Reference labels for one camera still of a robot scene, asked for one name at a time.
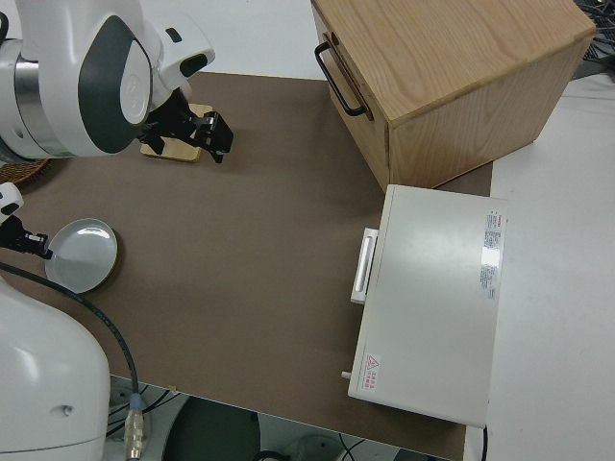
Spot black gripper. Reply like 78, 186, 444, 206
138, 89, 235, 165
0, 216, 55, 261

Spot gray round plate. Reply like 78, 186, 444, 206
44, 217, 120, 295

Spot small square wooden board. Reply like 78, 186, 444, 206
139, 103, 214, 164

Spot brown wicker basket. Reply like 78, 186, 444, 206
0, 157, 52, 186

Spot brown table mat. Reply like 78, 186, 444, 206
0, 71, 496, 461

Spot light wooden drawer box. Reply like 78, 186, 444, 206
310, 0, 598, 192

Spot black round floor base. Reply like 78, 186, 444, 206
162, 397, 261, 461

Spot white toaster oven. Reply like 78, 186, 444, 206
347, 183, 510, 429

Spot black metal drawer handle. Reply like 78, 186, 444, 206
313, 40, 367, 118

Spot thin black floor cables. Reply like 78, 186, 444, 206
106, 376, 182, 438

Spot white oven door handle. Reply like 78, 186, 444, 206
350, 227, 381, 304

